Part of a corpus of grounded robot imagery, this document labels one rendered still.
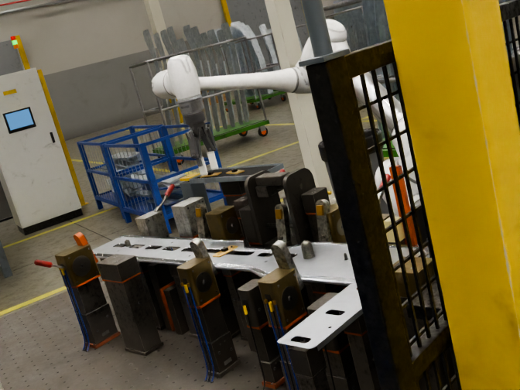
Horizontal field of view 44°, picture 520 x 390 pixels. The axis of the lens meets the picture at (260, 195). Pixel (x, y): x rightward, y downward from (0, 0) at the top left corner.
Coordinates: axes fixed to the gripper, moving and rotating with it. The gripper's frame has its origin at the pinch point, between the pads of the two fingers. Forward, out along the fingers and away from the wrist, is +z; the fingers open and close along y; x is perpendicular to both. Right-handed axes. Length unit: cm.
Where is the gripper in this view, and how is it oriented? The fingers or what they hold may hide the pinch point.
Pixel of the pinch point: (207, 164)
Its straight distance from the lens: 241.5
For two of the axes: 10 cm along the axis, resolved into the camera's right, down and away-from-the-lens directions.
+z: 2.5, 9.4, 2.2
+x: 8.5, -1.0, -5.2
